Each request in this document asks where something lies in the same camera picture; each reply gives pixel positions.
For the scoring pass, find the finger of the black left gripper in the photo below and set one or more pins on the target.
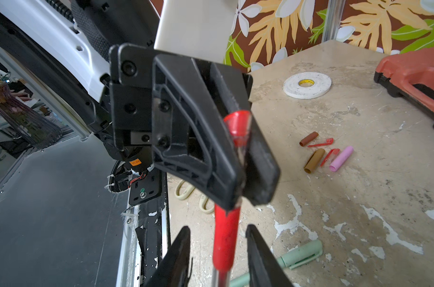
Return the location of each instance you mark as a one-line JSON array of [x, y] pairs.
[[262, 170]]

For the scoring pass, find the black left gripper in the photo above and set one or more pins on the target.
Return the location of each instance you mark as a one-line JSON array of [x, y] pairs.
[[171, 102]]

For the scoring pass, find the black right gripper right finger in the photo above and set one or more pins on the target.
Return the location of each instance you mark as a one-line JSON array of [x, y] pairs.
[[264, 270]]

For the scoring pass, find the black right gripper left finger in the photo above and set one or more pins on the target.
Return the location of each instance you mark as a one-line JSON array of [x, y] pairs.
[[173, 271]]

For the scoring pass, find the light green pen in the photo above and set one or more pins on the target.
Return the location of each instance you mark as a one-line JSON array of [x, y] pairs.
[[290, 260]]

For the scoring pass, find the red brown pen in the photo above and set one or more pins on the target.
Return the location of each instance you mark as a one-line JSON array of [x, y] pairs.
[[227, 222]]

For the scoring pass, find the tan pen cap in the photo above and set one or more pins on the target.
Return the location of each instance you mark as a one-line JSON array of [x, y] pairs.
[[314, 161]]

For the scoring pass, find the brown marker cap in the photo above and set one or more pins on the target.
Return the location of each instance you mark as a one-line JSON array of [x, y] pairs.
[[306, 140]]

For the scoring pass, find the red clip pen cap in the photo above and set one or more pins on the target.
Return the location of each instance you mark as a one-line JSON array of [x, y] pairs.
[[331, 156]]

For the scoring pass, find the pink pen cap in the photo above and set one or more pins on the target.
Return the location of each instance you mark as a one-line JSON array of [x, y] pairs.
[[341, 159]]

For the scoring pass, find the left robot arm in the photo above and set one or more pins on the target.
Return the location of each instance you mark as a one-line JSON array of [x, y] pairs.
[[66, 45]]

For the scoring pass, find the white tape roll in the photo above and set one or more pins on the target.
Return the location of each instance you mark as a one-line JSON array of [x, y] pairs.
[[307, 85]]

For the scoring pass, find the red plastic tool case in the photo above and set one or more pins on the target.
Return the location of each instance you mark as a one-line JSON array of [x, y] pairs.
[[409, 75]]

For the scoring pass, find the beige handled scissors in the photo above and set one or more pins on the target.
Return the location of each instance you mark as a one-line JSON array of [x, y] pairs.
[[184, 191]]

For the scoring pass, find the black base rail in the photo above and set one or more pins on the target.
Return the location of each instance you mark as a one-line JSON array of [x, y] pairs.
[[146, 231]]

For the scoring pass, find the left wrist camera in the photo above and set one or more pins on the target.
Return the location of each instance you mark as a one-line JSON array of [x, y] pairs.
[[198, 29]]

